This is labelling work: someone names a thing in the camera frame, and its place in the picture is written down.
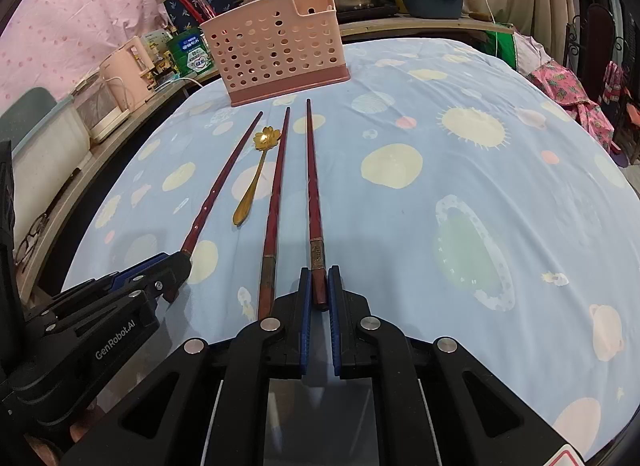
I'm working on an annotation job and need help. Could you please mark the pink electric kettle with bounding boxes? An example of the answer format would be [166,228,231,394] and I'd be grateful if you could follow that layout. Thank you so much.
[100,36,156,111]

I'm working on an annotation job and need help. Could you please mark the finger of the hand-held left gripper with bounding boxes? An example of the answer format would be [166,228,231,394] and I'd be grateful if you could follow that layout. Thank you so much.
[25,276,185,334]
[60,252,193,304]

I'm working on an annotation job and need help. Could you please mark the dark chair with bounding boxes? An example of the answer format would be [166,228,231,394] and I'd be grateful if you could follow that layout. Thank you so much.
[567,3,621,96]

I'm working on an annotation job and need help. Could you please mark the maroon chopstick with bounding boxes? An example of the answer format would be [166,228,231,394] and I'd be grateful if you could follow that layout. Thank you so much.
[305,98,329,311]
[256,106,292,321]

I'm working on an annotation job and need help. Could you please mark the green cloth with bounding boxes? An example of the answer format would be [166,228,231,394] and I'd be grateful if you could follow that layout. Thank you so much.
[487,26,521,76]

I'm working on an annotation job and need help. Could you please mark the white dish box blue lid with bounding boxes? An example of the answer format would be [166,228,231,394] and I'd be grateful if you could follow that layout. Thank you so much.
[0,87,93,247]

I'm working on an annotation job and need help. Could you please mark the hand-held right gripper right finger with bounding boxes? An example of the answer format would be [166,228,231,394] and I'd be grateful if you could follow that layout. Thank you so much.
[327,268,586,466]

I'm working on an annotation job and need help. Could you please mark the gold flower spoon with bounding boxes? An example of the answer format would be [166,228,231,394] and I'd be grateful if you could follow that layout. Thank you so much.
[232,127,283,227]

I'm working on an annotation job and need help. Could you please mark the green carton box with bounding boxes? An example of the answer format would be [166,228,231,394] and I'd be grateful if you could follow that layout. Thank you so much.
[167,28,211,76]

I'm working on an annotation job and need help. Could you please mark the dark red chopstick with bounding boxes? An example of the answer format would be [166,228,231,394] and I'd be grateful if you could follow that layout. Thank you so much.
[167,111,264,303]

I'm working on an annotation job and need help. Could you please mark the eyeglasses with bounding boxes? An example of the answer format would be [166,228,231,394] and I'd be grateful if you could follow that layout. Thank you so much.
[15,213,51,267]

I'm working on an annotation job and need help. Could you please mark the blue printed tablecloth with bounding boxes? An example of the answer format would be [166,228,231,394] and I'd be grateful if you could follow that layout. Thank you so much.
[60,38,640,462]

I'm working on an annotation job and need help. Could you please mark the blue baking dish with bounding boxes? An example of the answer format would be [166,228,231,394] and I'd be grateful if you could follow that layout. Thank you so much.
[400,0,466,17]

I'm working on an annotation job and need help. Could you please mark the pink dotted cloth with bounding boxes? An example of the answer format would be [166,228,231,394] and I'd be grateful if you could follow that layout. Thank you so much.
[0,0,176,111]

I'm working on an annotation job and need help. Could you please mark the white appliance with clear lid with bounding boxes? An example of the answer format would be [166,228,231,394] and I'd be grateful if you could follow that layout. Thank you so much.
[75,70,133,143]

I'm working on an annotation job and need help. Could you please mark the pink floral cloth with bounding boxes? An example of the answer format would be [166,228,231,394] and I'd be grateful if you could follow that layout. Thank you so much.
[530,58,621,154]

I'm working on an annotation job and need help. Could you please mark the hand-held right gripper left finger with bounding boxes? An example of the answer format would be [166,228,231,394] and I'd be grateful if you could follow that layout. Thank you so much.
[60,268,312,466]

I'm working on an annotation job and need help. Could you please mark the pink perforated utensil basket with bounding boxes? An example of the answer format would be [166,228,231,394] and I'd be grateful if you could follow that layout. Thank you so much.
[199,0,352,107]

